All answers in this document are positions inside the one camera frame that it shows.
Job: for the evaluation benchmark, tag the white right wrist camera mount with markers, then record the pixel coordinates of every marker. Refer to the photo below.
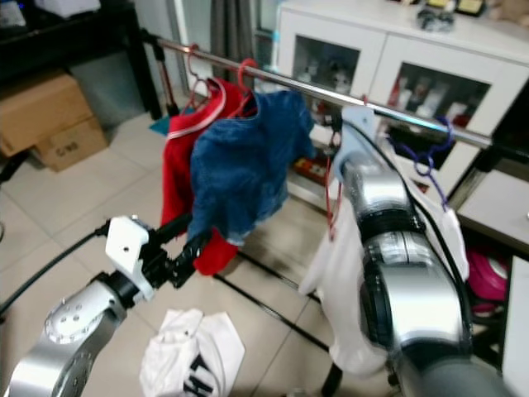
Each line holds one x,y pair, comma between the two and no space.
357,128

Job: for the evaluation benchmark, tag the grey curtain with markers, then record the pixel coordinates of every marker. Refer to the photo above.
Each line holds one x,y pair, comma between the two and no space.
231,29

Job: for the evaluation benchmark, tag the small cardboard box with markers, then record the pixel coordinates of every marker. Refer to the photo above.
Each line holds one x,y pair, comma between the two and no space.
78,147

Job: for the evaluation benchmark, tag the red garment white collar trim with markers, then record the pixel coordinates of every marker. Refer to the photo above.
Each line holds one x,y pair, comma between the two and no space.
182,182

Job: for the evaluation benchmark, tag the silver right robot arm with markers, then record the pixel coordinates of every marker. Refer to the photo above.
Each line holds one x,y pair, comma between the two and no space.
405,281

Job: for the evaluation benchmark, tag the black shelf unit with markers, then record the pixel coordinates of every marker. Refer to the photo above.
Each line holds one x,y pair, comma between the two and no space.
66,45

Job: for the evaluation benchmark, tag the large cardboard box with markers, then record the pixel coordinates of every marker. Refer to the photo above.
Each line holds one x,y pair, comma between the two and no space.
45,107

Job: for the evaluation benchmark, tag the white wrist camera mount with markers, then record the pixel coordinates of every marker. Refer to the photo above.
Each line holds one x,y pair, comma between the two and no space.
357,128
128,248

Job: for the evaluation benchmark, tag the teal floor mat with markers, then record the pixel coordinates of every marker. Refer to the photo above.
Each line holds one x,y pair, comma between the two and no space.
159,126

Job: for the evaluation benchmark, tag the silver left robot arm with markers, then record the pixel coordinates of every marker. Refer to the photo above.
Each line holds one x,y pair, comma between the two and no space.
74,339

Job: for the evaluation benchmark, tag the pink round object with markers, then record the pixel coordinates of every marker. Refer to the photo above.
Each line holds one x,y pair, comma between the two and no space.
486,277

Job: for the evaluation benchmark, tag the red plastic hanger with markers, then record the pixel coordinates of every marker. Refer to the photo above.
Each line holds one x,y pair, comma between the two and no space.
192,74
242,76
332,207

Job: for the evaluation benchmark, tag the white shirt black print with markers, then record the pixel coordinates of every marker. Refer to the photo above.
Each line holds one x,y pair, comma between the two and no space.
186,356

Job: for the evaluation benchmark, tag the purple plastic hanger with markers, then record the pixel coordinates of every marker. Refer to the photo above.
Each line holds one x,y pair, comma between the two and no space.
426,169

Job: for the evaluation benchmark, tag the white glass-door cabinet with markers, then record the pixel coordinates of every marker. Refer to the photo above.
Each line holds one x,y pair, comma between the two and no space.
364,37

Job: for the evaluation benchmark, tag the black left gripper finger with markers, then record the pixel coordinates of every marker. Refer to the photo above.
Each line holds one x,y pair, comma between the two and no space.
173,227
194,252

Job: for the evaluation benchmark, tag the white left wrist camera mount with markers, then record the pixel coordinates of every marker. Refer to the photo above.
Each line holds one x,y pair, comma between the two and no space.
128,248

